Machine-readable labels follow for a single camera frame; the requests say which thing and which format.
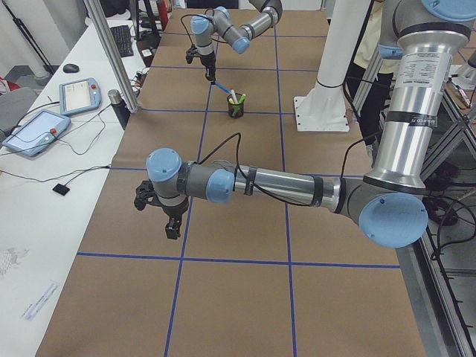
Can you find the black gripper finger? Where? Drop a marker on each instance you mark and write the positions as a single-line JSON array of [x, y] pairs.
[[172, 228], [210, 74]]

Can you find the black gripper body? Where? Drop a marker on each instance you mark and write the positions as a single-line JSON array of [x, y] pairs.
[[173, 212], [207, 60]]

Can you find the blue marker pen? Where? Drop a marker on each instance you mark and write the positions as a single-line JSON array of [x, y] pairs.
[[221, 87]]

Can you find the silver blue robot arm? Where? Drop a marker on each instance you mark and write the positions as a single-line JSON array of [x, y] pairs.
[[386, 203], [238, 37]]

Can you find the black mesh pen cup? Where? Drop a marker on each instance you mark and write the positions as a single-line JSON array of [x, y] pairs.
[[235, 110]]

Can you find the black keyboard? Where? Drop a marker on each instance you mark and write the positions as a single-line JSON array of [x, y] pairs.
[[123, 40]]

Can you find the dark metal water bottle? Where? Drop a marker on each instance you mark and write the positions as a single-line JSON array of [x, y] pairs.
[[118, 104]]

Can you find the small black square pad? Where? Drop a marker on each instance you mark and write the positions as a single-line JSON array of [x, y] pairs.
[[61, 189]]

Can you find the upper teach pendant tablet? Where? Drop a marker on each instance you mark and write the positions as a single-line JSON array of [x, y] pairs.
[[79, 96]]

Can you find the teach pendant tablet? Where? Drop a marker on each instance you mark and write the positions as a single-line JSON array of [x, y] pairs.
[[37, 134], [79, 96]]

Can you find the black computer mouse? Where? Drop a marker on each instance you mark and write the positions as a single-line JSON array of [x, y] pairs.
[[70, 68]]

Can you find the lower teach pendant tablet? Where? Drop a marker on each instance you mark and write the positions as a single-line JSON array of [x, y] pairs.
[[37, 134]]

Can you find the person in cream jacket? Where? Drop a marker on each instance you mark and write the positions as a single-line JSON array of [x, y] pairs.
[[374, 103]]

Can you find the aluminium frame post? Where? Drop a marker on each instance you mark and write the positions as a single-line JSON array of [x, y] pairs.
[[107, 41]]

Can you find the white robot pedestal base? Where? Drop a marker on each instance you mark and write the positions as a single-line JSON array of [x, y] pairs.
[[324, 109]]

